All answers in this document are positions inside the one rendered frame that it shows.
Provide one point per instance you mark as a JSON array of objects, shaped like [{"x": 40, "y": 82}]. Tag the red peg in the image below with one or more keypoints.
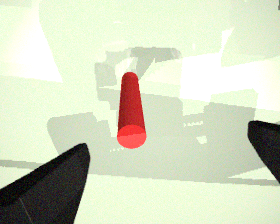
[{"x": 131, "y": 131}]

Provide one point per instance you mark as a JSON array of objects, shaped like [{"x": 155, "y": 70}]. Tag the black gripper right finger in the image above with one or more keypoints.
[{"x": 265, "y": 138}]

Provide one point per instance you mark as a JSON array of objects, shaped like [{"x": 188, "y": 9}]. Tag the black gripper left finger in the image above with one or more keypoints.
[{"x": 50, "y": 194}]

